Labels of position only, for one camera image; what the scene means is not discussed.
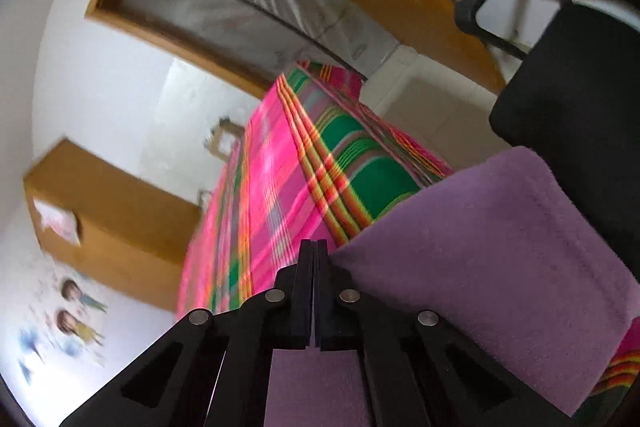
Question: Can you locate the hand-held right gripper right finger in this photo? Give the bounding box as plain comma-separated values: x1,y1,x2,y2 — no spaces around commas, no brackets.
315,239,577,427

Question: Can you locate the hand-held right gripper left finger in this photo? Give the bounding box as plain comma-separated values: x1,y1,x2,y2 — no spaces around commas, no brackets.
59,239,315,427

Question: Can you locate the purple fleece towel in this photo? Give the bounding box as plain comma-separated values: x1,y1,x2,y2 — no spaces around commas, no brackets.
265,146,640,427

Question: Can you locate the pink plaid bed sheet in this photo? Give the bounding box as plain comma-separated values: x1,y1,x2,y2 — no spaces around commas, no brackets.
175,61,640,427

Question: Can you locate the cardboard box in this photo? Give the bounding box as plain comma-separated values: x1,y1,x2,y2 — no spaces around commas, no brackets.
204,117,246,158

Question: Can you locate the wooden wardrobe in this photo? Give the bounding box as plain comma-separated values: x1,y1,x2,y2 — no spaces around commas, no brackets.
22,138,203,312

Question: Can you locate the pink white plastic bag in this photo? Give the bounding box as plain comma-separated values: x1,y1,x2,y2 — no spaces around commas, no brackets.
32,199,83,248

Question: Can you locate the black office chair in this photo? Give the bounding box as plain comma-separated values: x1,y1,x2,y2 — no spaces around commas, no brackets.
455,0,640,283

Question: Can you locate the cartoon wall sticker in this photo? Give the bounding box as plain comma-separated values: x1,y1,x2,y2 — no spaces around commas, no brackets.
15,277,108,383

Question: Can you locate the wooden door frame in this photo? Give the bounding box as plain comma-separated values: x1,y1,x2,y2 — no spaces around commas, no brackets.
85,0,506,100

